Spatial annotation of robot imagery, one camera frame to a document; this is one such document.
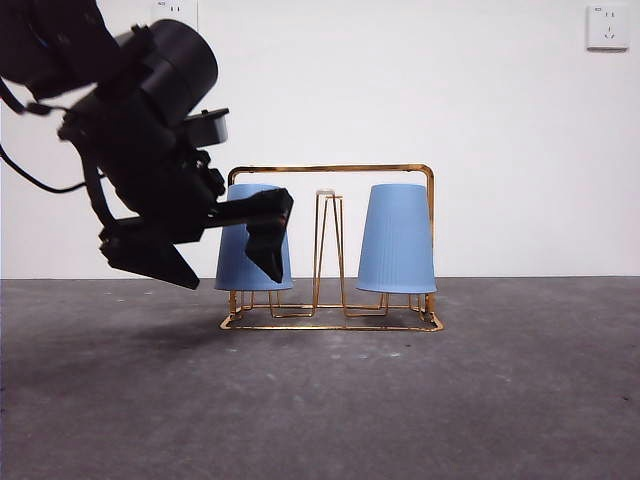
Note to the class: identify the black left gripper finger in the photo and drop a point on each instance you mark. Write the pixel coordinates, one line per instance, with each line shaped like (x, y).
(160, 265)
(267, 245)

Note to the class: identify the blue ribbed plastic cup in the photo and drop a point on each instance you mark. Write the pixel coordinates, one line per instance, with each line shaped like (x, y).
(395, 240)
(232, 260)

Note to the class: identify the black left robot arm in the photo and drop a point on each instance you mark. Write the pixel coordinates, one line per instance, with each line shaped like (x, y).
(125, 125)

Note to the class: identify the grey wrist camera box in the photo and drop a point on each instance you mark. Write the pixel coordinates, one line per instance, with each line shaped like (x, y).
(212, 127)

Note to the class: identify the white wall socket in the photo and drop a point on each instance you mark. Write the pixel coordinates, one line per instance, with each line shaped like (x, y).
(607, 27)
(175, 7)

